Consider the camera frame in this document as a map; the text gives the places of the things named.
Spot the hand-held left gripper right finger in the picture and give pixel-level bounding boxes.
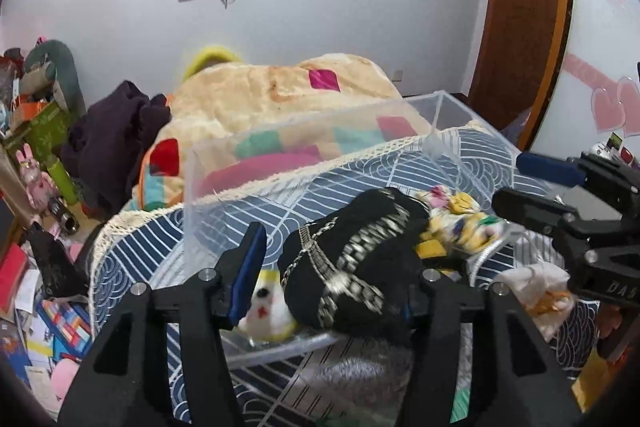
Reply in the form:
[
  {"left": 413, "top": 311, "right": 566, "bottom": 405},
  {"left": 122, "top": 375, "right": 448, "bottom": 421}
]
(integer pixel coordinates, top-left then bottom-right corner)
[{"left": 402, "top": 269, "right": 586, "bottom": 427}]

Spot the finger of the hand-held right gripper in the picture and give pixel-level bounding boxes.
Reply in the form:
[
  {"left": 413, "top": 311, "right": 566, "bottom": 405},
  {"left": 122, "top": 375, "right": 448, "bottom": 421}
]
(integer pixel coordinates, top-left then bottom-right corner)
[
  {"left": 516, "top": 150, "right": 640, "bottom": 204},
  {"left": 491, "top": 188, "right": 597, "bottom": 254}
]

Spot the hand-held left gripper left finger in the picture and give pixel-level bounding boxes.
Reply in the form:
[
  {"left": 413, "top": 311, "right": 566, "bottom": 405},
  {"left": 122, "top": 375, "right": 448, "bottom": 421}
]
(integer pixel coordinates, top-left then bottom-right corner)
[{"left": 57, "top": 222, "right": 268, "bottom": 427}]

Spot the black chain-print cloth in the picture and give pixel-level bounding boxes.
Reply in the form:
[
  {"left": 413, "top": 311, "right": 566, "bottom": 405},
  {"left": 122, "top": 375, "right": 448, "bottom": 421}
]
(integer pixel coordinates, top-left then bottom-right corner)
[{"left": 277, "top": 188, "right": 436, "bottom": 344}]

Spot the clear plastic storage box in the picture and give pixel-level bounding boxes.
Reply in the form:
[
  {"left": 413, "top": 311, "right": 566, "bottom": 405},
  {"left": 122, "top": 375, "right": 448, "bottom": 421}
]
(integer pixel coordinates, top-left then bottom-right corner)
[{"left": 182, "top": 91, "right": 526, "bottom": 370}]

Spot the white and yellow plush toy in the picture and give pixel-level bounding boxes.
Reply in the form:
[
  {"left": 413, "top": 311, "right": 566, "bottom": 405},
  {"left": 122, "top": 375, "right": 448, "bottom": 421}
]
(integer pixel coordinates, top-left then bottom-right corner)
[{"left": 237, "top": 269, "right": 296, "bottom": 342}]

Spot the yellow floral cloth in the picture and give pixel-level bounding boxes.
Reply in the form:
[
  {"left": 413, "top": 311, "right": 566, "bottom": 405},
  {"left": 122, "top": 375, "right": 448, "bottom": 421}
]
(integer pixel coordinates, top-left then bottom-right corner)
[{"left": 415, "top": 185, "right": 507, "bottom": 260}]

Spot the white crumpled cloth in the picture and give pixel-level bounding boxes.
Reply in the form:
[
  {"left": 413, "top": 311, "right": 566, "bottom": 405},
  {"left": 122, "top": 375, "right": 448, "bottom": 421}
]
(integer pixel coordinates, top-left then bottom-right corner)
[{"left": 497, "top": 261, "right": 576, "bottom": 343}]

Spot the blue wave-pattern bed sheet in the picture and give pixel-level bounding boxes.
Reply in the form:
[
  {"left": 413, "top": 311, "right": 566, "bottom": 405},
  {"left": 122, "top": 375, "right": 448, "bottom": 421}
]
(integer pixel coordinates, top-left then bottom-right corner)
[{"left": 90, "top": 127, "right": 601, "bottom": 427}]

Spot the yellow bag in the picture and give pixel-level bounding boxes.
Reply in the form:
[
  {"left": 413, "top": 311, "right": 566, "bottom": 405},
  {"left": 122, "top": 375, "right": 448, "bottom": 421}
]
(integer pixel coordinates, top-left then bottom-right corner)
[{"left": 570, "top": 347, "right": 622, "bottom": 409}]

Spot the grey furry cloth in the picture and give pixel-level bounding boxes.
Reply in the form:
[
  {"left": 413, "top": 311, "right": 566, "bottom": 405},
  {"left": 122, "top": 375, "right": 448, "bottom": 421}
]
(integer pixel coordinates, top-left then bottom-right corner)
[{"left": 290, "top": 347, "right": 416, "bottom": 427}]

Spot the brown wooden door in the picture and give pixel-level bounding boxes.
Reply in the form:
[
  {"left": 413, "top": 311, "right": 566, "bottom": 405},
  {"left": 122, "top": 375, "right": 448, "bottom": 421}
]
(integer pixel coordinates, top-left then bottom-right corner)
[{"left": 467, "top": 0, "right": 576, "bottom": 148}]

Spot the beige patchwork blanket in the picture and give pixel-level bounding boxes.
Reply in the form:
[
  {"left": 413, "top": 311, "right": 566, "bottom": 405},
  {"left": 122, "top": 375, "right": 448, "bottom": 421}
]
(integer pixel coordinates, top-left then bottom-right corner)
[{"left": 131, "top": 53, "right": 436, "bottom": 214}]

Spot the silver cylinder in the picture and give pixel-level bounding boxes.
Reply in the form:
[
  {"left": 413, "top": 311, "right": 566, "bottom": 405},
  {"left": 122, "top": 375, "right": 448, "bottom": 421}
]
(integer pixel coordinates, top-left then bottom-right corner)
[{"left": 47, "top": 202, "right": 81, "bottom": 236}]

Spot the dark purple garment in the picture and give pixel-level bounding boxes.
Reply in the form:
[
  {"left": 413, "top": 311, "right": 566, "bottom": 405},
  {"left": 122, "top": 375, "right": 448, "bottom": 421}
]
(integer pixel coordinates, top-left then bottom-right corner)
[{"left": 60, "top": 80, "right": 173, "bottom": 214}]

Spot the colourful block-print box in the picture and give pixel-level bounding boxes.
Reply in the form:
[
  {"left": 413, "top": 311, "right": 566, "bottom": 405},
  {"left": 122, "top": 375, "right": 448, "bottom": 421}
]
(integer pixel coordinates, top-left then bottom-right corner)
[{"left": 37, "top": 299, "right": 94, "bottom": 354}]

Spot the black bag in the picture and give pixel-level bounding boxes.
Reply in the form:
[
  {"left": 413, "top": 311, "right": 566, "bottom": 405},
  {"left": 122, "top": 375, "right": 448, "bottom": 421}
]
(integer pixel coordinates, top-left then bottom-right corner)
[{"left": 27, "top": 224, "right": 90, "bottom": 299}]

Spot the green bottle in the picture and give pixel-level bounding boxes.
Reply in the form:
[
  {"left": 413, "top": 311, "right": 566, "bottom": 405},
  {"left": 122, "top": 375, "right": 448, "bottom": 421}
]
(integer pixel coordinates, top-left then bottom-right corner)
[{"left": 47, "top": 154, "right": 81, "bottom": 204}]

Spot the pink bunny toy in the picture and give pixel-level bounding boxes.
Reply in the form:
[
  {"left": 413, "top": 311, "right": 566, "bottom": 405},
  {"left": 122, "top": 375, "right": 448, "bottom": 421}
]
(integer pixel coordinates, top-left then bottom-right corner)
[{"left": 15, "top": 146, "right": 56, "bottom": 210}]

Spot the red book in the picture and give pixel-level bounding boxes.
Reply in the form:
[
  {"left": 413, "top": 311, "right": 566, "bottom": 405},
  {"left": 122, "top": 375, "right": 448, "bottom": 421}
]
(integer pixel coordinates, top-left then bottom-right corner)
[{"left": 0, "top": 244, "right": 29, "bottom": 314}]

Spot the green cardboard box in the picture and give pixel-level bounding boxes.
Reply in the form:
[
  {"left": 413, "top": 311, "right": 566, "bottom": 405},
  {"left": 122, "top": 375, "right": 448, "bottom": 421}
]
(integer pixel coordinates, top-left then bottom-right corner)
[{"left": 5, "top": 102, "right": 76, "bottom": 158}]

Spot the grey dinosaur plush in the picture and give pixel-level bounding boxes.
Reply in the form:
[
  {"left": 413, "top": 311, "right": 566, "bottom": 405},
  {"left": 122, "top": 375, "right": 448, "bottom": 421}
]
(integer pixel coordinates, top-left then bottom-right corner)
[{"left": 22, "top": 39, "right": 87, "bottom": 118}]

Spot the pink heart wall sticker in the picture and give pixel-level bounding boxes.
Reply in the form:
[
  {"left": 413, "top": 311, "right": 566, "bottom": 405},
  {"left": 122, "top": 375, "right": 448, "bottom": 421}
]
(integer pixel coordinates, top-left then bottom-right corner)
[{"left": 565, "top": 52, "right": 640, "bottom": 134}]

